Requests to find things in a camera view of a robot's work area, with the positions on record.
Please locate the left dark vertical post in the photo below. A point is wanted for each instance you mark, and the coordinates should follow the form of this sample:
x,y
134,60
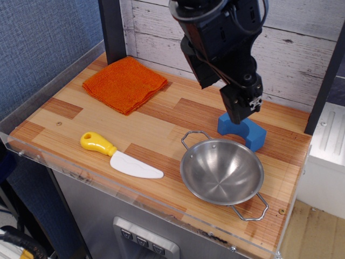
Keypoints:
x,y
112,28

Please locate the dark vertical post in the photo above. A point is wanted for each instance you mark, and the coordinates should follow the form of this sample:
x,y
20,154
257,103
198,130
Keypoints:
x,y
112,28
326,85

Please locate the yellow-handled white toy knife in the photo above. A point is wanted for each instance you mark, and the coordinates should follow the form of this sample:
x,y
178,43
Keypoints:
x,y
121,162

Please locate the white ribbed box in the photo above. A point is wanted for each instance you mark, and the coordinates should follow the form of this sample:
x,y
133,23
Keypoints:
x,y
322,180

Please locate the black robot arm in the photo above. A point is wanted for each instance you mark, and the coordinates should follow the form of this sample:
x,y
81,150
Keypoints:
x,y
247,17

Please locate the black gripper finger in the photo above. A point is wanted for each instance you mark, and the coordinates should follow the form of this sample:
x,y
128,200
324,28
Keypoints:
x,y
235,104
253,98

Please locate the steel two-handled pot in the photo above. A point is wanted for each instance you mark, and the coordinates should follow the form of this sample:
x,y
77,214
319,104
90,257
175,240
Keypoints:
x,y
223,172

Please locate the right dark vertical post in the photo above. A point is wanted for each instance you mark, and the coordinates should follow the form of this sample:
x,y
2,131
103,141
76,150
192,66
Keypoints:
x,y
326,85

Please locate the clear acrylic edge guard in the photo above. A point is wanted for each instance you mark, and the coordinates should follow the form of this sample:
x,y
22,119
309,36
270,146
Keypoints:
x,y
47,129

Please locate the grey button control panel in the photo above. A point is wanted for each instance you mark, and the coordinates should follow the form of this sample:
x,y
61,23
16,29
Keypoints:
x,y
145,238

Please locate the orange cloth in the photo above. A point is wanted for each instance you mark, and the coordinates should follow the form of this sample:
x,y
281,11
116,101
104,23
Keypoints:
x,y
124,85

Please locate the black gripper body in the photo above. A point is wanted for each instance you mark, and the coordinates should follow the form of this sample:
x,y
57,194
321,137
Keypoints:
x,y
222,55

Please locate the blue arch block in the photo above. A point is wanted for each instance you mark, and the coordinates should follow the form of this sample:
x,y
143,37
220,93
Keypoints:
x,y
253,134

